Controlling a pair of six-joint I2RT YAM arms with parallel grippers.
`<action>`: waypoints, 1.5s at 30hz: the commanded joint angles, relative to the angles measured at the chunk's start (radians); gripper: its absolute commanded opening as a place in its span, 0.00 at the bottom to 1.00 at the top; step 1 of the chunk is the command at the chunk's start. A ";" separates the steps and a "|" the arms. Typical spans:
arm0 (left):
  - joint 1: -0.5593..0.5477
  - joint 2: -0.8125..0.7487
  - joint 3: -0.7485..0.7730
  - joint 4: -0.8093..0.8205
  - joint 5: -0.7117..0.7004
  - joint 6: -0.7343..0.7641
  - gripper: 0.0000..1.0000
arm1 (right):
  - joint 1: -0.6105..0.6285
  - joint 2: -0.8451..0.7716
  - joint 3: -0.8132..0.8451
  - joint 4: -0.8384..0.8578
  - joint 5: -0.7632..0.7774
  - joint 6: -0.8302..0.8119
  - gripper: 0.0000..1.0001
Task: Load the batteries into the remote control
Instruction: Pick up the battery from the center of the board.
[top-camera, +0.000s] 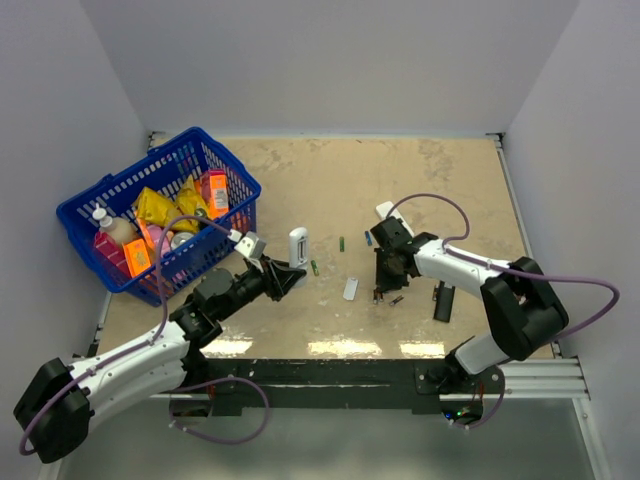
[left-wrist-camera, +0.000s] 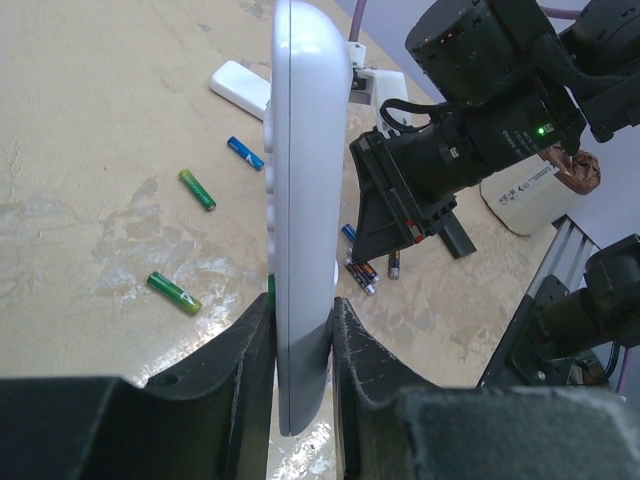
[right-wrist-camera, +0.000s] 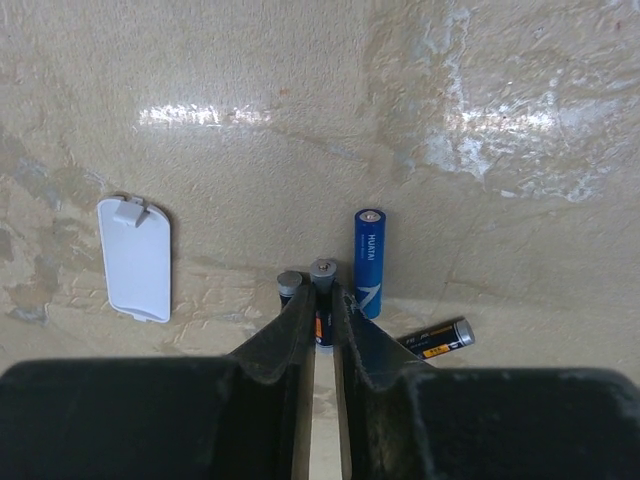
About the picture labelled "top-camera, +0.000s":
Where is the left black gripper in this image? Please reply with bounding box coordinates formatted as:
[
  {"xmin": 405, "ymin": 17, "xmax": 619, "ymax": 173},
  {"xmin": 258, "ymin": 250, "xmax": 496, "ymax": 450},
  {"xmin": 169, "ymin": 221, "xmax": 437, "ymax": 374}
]
[{"xmin": 216, "ymin": 253, "xmax": 305, "ymax": 321}]

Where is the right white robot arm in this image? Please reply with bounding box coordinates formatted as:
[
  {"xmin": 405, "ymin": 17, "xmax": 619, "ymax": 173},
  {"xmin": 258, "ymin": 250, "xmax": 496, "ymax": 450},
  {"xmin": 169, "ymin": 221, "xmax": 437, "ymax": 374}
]
[{"xmin": 371, "ymin": 217, "xmax": 569, "ymax": 393}]

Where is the soap pump bottle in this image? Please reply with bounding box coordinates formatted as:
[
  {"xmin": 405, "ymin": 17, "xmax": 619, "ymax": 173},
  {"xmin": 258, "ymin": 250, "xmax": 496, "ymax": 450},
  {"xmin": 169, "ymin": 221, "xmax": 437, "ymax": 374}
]
[{"xmin": 92, "ymin": 206, "xmax": 137, "ymax": 247}]

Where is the white remote with display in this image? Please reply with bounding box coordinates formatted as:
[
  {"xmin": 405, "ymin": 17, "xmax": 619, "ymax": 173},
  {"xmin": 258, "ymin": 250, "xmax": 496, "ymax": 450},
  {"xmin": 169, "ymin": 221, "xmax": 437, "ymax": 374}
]
[{"xmin": 375, "ymin": 201, "xmax": 415, "ymax": 236}]

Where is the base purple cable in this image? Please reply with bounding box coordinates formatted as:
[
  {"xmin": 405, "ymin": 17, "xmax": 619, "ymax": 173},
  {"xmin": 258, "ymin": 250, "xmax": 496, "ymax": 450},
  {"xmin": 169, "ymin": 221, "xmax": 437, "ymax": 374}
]
[{"xmin": 168, "ymin": 369, "xmax": 275, "ymax": 444}]

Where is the pink box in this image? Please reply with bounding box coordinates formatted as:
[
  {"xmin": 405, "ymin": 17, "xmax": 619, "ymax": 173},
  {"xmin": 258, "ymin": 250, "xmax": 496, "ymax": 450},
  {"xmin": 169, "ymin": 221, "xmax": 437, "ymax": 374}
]
[{"xmin": 94, "ymin": 232, "xmax": 130, "ymax": 279}]

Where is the yellow snack bag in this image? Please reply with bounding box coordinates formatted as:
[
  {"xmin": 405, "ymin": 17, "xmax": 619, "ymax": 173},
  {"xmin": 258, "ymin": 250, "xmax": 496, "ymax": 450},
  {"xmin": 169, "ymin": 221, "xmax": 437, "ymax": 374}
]
[
  {"xmin": 134, "ymin": 187, "xmax": 184, "ymax": 227},
  {"xmin": 175, "ymin": 176, "xmax": 209, "ymax": 219}
]

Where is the blue plastic shopping basket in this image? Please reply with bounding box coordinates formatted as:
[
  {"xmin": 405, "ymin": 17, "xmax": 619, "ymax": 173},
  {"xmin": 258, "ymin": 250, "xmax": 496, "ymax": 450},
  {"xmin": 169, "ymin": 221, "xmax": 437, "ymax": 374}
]
[{"xmin": 56, "ymin": 127, "xmax": 261, "ymax": 306}]

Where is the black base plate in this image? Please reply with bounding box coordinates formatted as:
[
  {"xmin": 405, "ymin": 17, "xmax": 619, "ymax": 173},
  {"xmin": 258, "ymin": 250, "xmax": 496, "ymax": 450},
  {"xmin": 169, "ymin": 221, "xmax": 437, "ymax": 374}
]
[{"xmin": 170, "ymin": 358, "xmax": 504, "ymax": 416}]

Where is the white battery cover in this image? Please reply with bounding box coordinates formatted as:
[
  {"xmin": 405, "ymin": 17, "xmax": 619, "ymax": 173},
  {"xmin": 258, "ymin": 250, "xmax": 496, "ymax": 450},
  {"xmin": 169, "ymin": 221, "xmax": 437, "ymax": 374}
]
[{"xmin": 343, "ymin": 277, "xmax": 359, "ymax": 301}]

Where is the black remote control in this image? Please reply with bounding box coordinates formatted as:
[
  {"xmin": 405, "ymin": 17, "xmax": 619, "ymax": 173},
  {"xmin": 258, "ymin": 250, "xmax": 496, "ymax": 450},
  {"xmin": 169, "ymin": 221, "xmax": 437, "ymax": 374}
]
[{"xmin": 433, "ymin": 281, "xmax": 455, "ymax": 323}]

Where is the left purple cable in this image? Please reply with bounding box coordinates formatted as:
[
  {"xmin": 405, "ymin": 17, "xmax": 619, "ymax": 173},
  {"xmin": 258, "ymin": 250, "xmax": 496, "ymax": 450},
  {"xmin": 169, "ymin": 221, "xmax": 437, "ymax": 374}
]
[{"xmin": 18, "ymin": 214, "xmax": 241, "ymax": 456}]

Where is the silver can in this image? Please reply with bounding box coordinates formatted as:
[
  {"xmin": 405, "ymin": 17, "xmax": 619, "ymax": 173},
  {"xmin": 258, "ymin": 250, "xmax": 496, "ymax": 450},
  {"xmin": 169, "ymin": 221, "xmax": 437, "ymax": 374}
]
[{"xmin": 170, "ymin": 231, "xmax": 194, "ymax": 250}]

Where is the small orange box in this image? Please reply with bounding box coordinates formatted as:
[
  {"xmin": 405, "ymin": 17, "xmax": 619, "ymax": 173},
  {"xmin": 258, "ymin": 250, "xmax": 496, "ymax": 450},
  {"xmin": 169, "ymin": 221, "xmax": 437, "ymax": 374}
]
[{"xmin": 123, "ymin": 239, "xmax": 151, "ymax": 278}]

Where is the pink round container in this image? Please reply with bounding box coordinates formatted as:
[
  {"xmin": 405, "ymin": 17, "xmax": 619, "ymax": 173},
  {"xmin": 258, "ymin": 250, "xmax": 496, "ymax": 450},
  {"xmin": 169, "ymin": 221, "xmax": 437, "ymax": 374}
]
[{"xmin": 143, "ymin": 224, "xmax": 173, "ymax": 255}]

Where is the orange juice carton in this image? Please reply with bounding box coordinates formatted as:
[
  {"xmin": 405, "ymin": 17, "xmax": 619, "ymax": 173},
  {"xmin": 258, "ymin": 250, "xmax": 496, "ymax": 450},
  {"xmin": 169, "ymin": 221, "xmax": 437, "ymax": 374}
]
[{"xmin": 203, "ymin": 169, "xmax": 229, "ymax": 219}]

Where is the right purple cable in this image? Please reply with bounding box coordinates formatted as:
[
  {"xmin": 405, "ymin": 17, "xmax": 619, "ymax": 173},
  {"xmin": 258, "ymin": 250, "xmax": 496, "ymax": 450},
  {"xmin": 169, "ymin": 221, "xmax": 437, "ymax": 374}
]
[{"xmin": 389, "ymin": 193, "xmax": 621, "ymax": 346}]

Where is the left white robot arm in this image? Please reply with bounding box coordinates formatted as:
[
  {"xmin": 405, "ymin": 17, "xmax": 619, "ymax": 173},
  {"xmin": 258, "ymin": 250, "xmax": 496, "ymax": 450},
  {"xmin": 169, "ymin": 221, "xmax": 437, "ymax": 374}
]
[{"xmin": 13, "ymin": 257, "xmax": 307, "ymax": 464}]

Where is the white remote control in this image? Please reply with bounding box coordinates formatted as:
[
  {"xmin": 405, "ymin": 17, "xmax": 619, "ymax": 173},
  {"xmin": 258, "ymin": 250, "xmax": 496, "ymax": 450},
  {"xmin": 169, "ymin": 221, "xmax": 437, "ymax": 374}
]
[{"xmin": 288, "ymin": 227, "xmax": 309, "ymax": 288}]

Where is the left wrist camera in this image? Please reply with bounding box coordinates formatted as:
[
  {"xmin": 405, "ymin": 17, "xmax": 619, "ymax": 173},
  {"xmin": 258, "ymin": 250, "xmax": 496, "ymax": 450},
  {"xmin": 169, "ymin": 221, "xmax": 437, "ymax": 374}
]
[{"xmin": 228, "ymin": 229, "xmax": 266, "ymax": 260}]

